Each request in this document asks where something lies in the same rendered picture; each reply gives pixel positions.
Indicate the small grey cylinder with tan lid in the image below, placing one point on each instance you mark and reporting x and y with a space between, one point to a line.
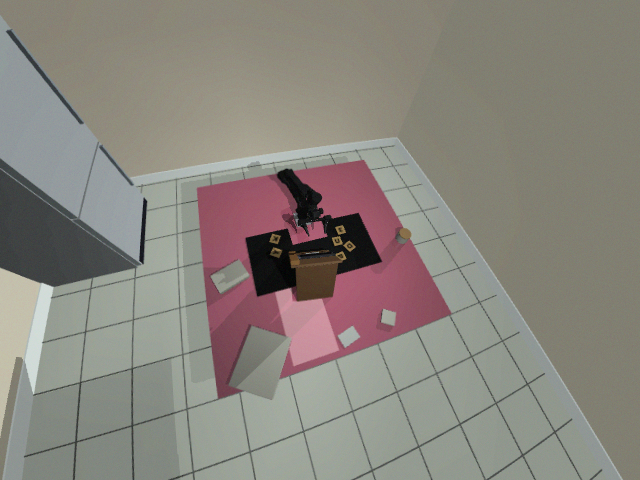
403 235

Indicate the white flat square tile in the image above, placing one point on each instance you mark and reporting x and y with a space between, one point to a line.
388 317

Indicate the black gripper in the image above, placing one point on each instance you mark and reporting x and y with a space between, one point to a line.
325 218

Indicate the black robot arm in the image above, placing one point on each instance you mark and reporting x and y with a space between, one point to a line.
300 192

